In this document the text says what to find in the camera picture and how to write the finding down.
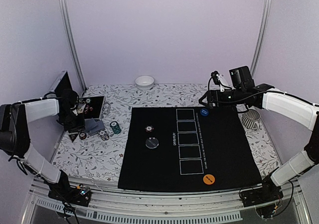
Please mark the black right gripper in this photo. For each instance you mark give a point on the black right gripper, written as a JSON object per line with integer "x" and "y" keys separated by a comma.
{"x": 211, "y": 99}

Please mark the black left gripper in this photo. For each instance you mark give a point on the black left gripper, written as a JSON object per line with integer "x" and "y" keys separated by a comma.
{"x": 80, "y": 125}

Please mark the blue small blind button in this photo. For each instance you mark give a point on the blue small blind button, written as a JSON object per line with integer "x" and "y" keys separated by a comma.
{"x": 204, "y": 112}

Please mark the grey playing card deck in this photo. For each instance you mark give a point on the grey playing card deck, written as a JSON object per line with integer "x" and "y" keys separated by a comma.
{"x": 93, "y": 126}

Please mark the red white poker chips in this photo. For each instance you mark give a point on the red white poker chips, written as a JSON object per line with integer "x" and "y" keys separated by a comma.
{"x": 149, "y": 128}

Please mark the black dealer button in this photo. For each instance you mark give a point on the black dealer button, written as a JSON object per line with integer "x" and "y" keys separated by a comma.
{"x": 152, "y": 143}

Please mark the orange big blind button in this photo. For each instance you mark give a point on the orange big blind button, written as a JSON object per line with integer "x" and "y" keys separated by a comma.
{"x": 209, "y": 179}

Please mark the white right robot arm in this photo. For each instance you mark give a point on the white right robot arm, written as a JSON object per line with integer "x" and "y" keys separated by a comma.
{"x": 244, "y": 91}

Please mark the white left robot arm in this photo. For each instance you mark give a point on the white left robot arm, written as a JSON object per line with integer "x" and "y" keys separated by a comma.
{"x": 15, "y": 140}

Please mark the black triangular marker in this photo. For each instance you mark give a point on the black triangular marker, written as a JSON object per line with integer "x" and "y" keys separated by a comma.
{"x": 73, "y": 136}

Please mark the card box in case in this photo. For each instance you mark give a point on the card box in case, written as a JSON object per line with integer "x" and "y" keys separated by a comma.
{"x": 81, "y": 108}

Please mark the aluminium poker case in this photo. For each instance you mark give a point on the aluminium poker case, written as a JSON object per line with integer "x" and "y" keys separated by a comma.
{"x": 97, "y": 107}

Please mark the blue peach poker chip stack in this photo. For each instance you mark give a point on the blue peach poker chip stack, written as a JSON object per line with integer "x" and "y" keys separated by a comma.
{"x": 103, "y": 135}

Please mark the green poker chip stack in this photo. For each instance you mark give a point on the green poker chip stack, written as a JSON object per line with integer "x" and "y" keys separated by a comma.
{"x": 115, "y": 127}

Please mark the white ceramic bowl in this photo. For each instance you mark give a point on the white ceramic bowl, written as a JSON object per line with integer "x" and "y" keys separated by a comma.
{"x": 144, "y": 82}

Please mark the black poker play mat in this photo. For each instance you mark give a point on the black poker play mat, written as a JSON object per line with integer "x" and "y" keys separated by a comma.
{"x": 190, "y": 146}

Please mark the front aluminium rail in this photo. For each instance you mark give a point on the front aluminium rail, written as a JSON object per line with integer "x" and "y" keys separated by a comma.
{"x": 111, "y": 205}

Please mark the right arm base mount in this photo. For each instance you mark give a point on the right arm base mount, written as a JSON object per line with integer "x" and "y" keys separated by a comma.
{"x": 262, "y": 195}

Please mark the left aluminium frame post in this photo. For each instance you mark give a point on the left aluminium frame post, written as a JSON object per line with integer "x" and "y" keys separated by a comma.
{"x": 71, "y": 43}

